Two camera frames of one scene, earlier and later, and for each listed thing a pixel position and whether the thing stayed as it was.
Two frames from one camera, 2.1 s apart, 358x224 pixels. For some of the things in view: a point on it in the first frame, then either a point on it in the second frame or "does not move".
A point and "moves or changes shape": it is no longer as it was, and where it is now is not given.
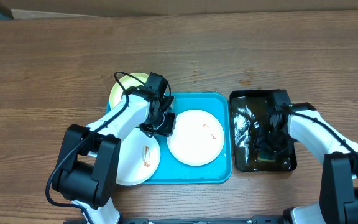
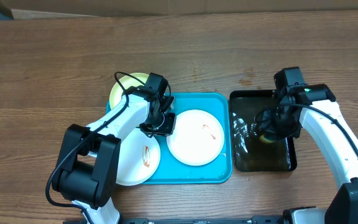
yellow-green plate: [117, 91] does not move
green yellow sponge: [266, 156] moves or changes shape
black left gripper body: [163, 125] does not move
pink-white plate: [197, 138] does not move
